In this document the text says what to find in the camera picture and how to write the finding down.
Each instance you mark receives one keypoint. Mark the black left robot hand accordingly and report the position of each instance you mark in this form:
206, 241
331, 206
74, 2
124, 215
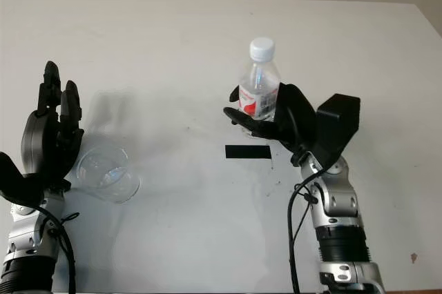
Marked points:
45, 142

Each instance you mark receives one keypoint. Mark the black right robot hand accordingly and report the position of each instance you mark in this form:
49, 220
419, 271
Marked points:
293, 118

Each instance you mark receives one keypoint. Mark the clear plastic water bottle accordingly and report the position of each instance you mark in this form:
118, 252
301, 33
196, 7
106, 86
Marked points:
260, 73

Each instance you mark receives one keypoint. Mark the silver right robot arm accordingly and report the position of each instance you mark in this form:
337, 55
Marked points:
340, 201

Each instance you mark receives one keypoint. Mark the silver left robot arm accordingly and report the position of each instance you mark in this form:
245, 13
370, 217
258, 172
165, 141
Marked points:
24, 235

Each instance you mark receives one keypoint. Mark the clear plastic cup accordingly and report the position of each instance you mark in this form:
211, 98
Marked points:
103, 169

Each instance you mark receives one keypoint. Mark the black tape strip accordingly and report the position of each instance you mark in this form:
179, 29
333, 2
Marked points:
248, 152

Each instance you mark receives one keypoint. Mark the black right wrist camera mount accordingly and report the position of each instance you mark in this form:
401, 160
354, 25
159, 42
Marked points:
338, 125

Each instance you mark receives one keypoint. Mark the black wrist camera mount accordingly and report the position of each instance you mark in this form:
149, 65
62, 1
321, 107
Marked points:
14, 183
338, 125

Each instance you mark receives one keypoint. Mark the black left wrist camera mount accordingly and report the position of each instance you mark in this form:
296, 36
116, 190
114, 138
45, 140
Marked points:
14, 183

